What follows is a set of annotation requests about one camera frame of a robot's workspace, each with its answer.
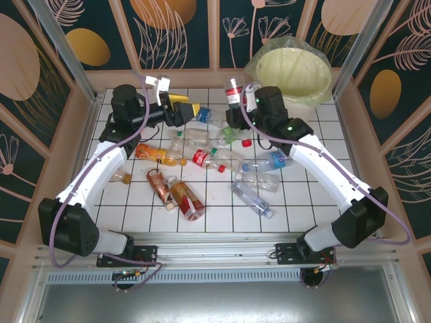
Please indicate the clear bottle green neck label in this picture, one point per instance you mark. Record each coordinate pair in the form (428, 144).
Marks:
(193, 134)

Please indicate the red bottle cap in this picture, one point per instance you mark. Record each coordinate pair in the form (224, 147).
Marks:
(246, 143)

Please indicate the clear bottle red white label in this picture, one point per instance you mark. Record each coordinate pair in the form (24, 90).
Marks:
(234, 91)

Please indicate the clear plastic bottle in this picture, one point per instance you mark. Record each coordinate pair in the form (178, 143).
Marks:
(176, 149)

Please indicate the clear bottle green cap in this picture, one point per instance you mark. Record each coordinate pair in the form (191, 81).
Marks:
(232, 157)

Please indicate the clear cola bottle red label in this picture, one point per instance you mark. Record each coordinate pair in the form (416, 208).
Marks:
(202, 157)

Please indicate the orange juice bottle orange cap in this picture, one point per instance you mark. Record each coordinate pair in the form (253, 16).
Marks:
(151, 153)

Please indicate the large bottle blue label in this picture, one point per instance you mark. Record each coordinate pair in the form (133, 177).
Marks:
(277, 159)

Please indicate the clear bottle white cap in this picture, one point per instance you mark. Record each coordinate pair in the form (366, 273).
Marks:
(259, 181)

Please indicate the orange label bottle tan cap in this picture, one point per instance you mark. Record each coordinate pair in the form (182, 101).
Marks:
(123, 177)

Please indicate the brown label bottle cream cap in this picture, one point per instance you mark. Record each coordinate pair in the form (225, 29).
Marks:
(159, 186)

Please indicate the clear bluish bottle blue cap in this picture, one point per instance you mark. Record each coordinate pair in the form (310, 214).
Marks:
(250, 200)

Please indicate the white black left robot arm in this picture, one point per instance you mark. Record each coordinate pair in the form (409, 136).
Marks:
(104, 168)

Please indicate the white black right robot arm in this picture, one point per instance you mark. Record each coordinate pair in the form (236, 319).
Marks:
(323, 171)

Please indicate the white waste bin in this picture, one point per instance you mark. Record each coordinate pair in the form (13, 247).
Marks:
(299, 109)

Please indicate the pale green bin liner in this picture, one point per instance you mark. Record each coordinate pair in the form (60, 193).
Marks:
(289, 74)

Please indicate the clear bottle bright green label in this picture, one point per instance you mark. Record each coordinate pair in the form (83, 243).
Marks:
(229, 134)

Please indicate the small bottle blue label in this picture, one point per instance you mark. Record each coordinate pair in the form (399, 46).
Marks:
(205, 115)

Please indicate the red gold label bottle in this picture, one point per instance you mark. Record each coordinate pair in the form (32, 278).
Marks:
(187, 200)

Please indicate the grey metal sheet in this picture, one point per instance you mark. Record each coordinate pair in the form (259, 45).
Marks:
(215, 303)

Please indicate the aluminium frame post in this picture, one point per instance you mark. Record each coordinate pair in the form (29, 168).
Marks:
(60, 47)
(363, 43)

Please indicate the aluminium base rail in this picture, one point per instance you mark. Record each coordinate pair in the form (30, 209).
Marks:
(215, 249)

